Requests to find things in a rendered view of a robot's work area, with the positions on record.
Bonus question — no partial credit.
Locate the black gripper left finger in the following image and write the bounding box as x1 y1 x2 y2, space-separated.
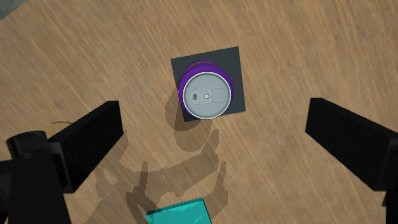
0 101 124 224

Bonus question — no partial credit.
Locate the cyan square block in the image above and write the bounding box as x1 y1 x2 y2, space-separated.
146 197 212 224

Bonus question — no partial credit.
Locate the purple drink can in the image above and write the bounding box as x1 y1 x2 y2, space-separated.
178 59 234 119

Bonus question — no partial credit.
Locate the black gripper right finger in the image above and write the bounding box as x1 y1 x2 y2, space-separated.
305 98 398 224

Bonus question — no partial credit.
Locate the dark grey square coaster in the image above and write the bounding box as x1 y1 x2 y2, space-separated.
171 46 246 122

